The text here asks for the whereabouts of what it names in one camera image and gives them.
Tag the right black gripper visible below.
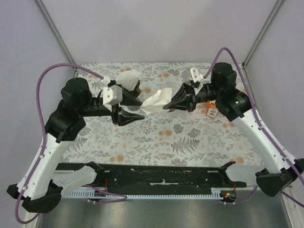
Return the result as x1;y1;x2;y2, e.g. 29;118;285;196
164;82;222;113

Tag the green glass coffee dripper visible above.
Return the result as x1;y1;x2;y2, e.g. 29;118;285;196
127;80;141;98

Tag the white paper coffee filter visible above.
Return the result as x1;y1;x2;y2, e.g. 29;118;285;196
115;70;142;91

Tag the orange coffee filter box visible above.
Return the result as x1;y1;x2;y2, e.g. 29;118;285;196
206;102;218;119

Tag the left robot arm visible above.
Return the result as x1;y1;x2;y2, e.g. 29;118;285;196
7;78;144;213

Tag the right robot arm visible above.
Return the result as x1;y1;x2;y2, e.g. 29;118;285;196
164;62;304;197

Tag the floral patterned table mat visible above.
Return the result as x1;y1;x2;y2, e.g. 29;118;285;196
60;62;263;167

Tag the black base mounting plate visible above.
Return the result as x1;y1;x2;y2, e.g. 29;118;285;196
54;162;247;196

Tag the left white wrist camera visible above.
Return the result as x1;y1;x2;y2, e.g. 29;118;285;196
101;76;123;112

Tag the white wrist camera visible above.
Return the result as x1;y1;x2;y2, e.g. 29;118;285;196
182;67;205;88
101;76;123;112

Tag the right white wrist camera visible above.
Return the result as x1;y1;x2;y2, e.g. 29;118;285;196
182;67;205;88

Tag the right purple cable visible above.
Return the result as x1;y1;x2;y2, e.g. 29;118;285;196
204;47;304;207

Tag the purple cable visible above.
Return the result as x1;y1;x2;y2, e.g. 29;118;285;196
14;63;129;225
204;47;304;207

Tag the white slotted cable duct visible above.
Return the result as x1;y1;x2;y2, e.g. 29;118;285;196
64;188;225;199

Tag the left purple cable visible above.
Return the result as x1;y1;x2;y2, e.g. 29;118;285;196
14;63;129;225

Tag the aluminium rail frame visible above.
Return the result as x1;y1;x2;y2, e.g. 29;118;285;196
282;185;304;228

